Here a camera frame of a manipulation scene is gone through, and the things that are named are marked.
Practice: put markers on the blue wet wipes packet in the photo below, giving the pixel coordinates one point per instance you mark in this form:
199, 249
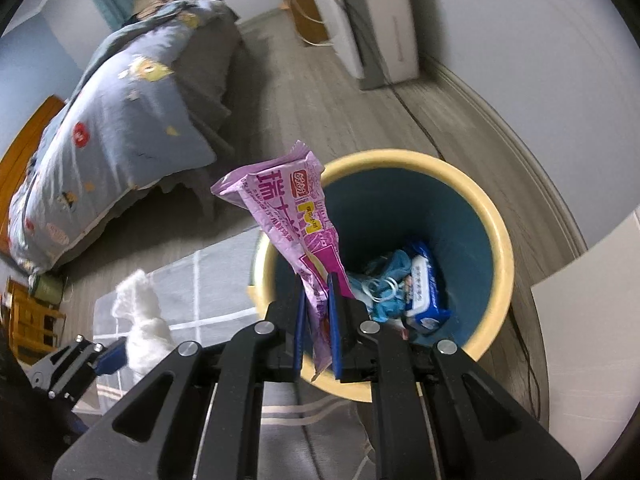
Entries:
425, 285

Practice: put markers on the orange wooden headboard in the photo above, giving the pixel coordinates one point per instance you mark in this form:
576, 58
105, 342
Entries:
22, 155

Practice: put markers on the grey striped rug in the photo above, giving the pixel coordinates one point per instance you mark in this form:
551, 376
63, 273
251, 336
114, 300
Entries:
215, 290

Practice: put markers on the yellow wooden stool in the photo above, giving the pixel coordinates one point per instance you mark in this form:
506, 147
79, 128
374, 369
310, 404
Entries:
35, 320

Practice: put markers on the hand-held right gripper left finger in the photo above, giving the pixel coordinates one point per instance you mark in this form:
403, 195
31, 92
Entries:
300, 332

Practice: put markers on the white air purifier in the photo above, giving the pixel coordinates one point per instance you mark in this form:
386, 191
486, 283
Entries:
385, 15

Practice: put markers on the purple snack wrapper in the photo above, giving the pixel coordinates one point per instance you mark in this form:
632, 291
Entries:
295, 210

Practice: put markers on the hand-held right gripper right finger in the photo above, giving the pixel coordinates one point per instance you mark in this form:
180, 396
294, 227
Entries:
334, 325

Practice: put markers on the blue printed blanket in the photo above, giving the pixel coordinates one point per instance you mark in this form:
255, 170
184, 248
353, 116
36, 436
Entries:
125, 125

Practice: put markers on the blue face mask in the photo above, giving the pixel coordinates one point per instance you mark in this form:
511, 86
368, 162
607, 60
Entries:
392, 266

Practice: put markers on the white tissue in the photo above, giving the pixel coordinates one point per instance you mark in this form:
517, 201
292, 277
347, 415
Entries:
145, 332

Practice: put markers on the blue bin with yellow rim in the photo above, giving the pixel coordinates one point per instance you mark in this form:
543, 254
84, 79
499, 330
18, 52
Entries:
400, 200

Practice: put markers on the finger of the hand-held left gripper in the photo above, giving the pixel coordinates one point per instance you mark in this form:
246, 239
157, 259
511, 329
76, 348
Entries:
75, 365

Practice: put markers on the grey bed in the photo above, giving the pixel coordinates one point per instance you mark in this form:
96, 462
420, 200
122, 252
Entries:
215, 75

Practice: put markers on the wooden cabinet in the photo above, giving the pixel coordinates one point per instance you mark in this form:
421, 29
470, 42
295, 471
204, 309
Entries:
300, 5

